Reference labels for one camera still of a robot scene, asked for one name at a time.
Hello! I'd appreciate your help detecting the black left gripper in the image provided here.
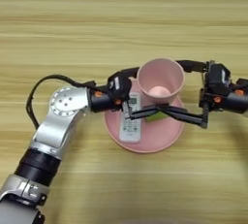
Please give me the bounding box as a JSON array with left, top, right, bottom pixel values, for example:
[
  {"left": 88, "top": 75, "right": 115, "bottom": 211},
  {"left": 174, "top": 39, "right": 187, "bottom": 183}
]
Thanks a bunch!
[{"left": 86, "top": 67, "right": 170, "bottom": 121}]

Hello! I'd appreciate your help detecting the pink round plate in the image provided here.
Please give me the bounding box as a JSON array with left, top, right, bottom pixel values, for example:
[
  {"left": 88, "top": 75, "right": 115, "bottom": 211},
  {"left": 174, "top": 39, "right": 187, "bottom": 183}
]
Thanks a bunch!
[{"left": 103, "top": 81, "right": 186, "bottom": 154}]

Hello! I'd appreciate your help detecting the pink plastic cup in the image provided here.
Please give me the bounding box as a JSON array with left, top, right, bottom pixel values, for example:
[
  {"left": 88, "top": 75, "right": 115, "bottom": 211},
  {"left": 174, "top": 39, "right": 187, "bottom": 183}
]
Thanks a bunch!
[{"left": 136, "top": 57, "right": 186, "bottom": 108}]

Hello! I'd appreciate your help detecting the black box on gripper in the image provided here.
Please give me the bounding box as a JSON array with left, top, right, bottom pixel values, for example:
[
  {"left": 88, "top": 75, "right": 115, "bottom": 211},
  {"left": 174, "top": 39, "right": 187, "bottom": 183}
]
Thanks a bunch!
[
  {"left": 205, "top": 62, "right": 233, "bottom": 97},
  {"left": 107, "top": 75, "right": 133, "bottom": 102}
]

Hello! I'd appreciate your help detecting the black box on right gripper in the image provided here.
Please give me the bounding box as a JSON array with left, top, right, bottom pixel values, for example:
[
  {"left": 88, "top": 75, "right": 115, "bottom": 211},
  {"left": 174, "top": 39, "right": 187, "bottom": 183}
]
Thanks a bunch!
[{"left": 205, "top": 62, "right": 233, "bottom": 97}]

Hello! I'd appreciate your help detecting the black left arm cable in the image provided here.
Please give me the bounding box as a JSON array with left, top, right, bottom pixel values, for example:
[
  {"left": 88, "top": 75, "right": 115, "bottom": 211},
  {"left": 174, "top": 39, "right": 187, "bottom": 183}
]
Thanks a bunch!
[{"left": 25, "top": 74, "right": 98, "bottom": 131}]

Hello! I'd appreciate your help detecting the white remote control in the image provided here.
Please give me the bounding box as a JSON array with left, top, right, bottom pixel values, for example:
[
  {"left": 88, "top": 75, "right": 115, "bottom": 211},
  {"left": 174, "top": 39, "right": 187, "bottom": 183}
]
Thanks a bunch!
[{"left": 118, "top": 91, "right": 143, "bottom": 144}]

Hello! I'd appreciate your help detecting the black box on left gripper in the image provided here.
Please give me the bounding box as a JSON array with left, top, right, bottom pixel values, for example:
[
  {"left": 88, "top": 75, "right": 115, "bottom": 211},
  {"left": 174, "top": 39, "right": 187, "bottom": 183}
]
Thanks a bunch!
[{"left": 107, "top": 75, "right": 133, "bottom": 102}]

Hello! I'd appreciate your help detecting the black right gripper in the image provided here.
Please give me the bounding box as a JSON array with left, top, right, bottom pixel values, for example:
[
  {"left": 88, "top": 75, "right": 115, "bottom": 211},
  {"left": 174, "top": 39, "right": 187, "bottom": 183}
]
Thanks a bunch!
[{"left": 157, "top": 59, "right": 248, "bottom": 130}]

